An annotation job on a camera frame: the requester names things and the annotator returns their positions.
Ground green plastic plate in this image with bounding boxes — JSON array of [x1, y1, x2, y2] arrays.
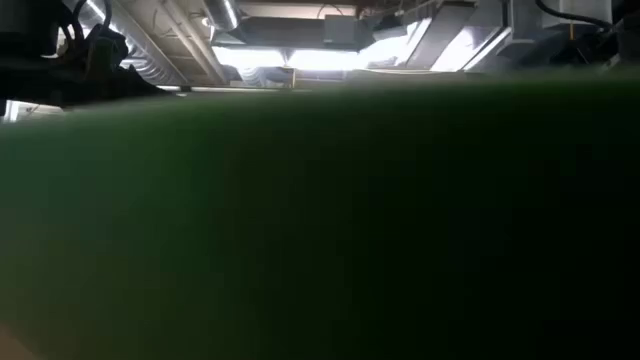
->
[[0, 68, 640, 360]]

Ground grey ceiling unit box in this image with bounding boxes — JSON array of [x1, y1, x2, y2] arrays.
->
[[323, 14, 375, 50]]

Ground round silver ceiling duct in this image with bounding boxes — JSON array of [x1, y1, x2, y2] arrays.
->
[[201, 0, 242, 32]]

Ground corrugated silver duct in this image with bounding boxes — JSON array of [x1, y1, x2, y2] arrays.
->
[[74, 0, 187, 87]]

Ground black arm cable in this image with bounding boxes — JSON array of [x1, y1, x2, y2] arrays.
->
[[533, 0, 615, 30]]

